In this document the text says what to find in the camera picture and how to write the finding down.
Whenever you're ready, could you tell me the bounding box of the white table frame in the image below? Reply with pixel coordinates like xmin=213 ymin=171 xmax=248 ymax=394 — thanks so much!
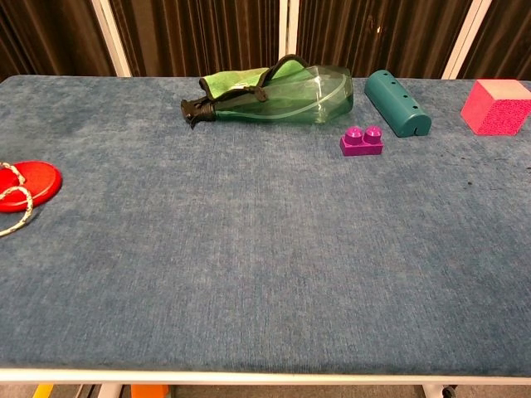
xmin=0 ymin=367 xmax=531 ymax=398

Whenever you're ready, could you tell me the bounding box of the green collapsible water bottle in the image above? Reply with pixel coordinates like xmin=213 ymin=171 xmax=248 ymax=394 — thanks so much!
xmin=180 ymin=64 xmax=355 ymax=130

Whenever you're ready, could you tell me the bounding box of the red disc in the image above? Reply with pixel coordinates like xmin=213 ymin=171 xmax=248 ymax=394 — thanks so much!
xmin=0 ymin=160 xmax=63 ymax=214

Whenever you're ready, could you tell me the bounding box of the green cloth black trim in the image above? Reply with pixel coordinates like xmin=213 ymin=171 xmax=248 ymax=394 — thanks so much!
xmin=198 ymin=54 xmax=310 ymax=103

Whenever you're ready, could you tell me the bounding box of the purple two-stud toy brick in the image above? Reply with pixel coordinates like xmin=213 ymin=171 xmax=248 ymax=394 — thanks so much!
xmin=339 ymin=125 xmax=386 ymax=158

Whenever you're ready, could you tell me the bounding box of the dark pleated curtain panel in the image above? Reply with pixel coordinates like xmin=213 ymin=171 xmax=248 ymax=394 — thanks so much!
xmin=295 ymin=0 xmax=474 ymax=80
xmin=458 ymin=0 xmax=531 ymax=82
xmin=108 ymin=0 xmax=283 ymax=78
xmin=0 ymin=0 xmax=118 ymax=83

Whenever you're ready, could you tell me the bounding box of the white rope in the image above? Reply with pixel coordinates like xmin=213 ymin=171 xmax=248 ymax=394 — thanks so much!
xmin=0 ymin=162 xmax=34 ymax=238

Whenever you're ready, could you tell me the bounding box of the white partition post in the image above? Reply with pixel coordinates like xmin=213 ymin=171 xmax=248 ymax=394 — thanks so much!
xmin=91 ymin=0 xmax=133 ymax=78
xmin=278 ymin=0 xmax=300 ymax=79
xmin=441 ymin=0 xmax=493 ymax=80

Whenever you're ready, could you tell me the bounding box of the blue fabric table mat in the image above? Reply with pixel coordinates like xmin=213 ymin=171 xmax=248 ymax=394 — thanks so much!
xmin=0 ymin=75 xmax=531 ymax=375

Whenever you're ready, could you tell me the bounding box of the pink foam cube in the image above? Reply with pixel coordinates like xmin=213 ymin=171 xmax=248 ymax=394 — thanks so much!
xmin=460 ymin=79 xmax=531 ymax=137

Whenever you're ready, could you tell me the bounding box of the teal half-cylinder block with holes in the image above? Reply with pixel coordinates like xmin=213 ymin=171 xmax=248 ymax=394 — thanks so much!
xmin=363 ymin=69 xmax=432 ymax=138

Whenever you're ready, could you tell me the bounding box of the orange object under table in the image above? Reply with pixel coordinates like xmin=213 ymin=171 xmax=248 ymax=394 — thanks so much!
xmin=130 ymin=384 xmax=170 ymax=398

